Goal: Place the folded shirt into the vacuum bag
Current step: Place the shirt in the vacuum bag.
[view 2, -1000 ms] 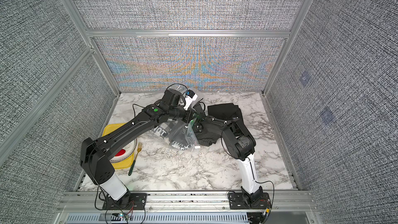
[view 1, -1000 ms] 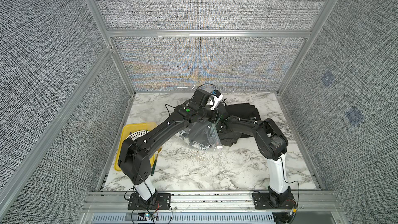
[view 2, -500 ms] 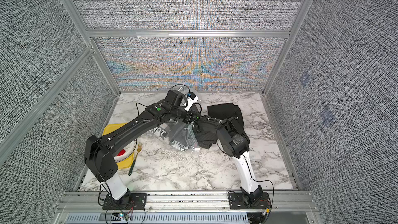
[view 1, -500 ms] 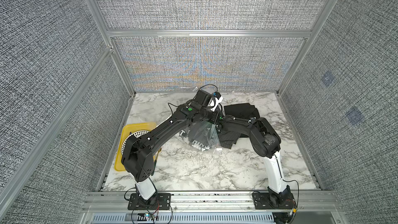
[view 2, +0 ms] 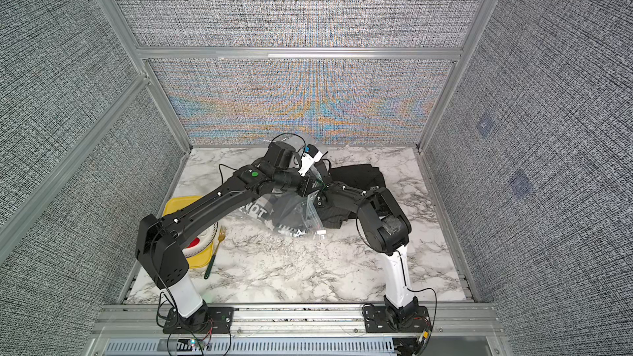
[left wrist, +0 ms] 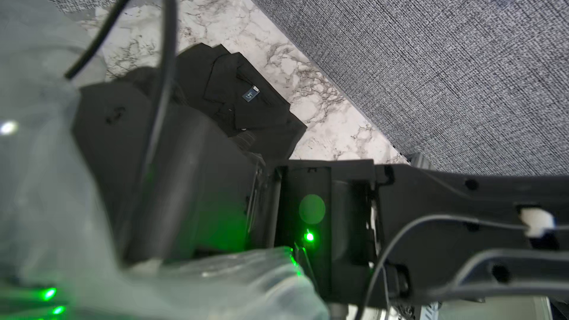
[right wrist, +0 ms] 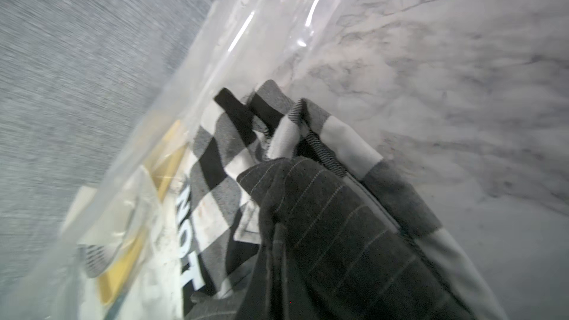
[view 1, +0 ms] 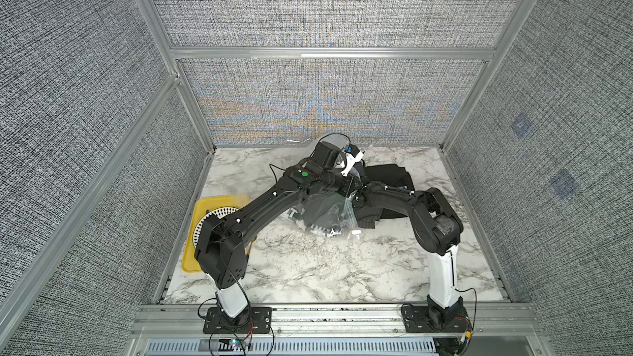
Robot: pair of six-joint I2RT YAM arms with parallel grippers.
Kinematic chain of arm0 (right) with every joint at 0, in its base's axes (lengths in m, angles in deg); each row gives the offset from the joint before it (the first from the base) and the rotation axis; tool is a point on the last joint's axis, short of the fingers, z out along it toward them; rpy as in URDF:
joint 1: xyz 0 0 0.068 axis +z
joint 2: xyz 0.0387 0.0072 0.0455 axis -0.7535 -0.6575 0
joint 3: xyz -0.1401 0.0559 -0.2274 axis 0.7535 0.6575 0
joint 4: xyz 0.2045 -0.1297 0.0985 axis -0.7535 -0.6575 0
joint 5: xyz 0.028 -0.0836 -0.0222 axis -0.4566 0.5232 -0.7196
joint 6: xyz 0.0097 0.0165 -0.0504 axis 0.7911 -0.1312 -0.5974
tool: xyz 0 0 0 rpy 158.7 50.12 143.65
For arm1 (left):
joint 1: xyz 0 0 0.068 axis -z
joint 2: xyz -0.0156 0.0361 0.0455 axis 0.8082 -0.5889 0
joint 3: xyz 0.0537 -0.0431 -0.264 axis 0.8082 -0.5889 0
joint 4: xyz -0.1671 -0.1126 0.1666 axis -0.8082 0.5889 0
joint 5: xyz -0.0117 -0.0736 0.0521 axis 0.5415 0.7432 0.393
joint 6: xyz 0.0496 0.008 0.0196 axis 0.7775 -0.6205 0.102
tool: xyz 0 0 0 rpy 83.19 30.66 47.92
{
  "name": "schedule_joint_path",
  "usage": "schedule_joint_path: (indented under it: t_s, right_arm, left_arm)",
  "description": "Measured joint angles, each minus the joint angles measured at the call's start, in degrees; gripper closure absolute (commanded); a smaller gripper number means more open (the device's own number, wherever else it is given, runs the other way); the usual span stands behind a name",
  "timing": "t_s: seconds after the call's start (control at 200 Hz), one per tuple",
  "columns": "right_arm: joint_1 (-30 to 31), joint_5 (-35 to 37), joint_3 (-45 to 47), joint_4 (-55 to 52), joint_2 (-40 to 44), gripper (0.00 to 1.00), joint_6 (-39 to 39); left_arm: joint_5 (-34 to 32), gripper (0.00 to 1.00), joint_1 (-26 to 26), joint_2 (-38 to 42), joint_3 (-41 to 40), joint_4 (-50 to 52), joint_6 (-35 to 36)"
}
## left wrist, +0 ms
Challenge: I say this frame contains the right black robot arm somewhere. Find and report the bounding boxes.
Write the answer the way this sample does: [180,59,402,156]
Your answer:
[73,82,568,308]

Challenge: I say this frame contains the clear plastic vacuum bag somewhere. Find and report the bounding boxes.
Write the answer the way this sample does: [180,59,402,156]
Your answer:
[1,0,328,319]

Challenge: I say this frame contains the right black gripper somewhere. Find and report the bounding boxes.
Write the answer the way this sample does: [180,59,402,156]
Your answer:
[73,82,265,264]

